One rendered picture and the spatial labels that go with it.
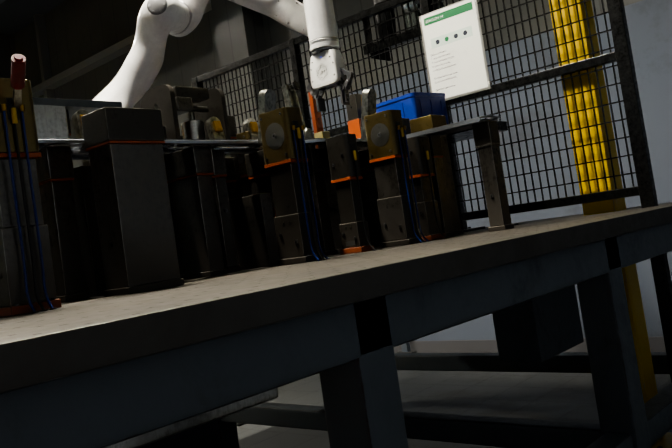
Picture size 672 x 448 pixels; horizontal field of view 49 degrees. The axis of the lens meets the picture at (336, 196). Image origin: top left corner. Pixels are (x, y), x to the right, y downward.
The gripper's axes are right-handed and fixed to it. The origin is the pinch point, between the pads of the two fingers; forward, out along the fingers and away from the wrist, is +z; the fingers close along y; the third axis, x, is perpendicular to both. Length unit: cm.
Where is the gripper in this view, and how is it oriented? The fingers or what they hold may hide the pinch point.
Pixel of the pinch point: (333, 105)
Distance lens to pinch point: 211.2
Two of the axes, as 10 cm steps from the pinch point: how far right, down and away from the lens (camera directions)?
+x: 6.5, -0.5, 7.6
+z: 1.4, 9.9, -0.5
